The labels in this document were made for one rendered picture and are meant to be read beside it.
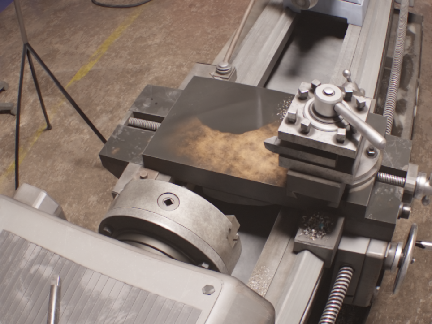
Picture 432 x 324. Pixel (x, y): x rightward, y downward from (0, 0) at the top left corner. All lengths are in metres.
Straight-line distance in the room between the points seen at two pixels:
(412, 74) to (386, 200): 1.29
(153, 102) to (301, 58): 0.62
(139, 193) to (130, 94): 2.19
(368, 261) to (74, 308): 0.88
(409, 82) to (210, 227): 1.74
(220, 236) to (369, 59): 1.06
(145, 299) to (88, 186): 2.05
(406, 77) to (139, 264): 2.01
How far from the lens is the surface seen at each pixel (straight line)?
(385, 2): 2.30
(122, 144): 1.59
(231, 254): 1.02
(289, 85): 1.95
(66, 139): 3.03
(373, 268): 1.46
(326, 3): 2.08
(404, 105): 2.44
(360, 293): 1.57
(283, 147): 1.22
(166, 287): 0.73
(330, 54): 2.11
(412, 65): 2.70
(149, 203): 0.98
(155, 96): 1.71
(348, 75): 1.48
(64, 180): 2.81
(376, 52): 1.96
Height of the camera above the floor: 1.95
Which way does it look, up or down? 46 degrees down
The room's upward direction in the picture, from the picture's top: 6 degrees counter-clockwise
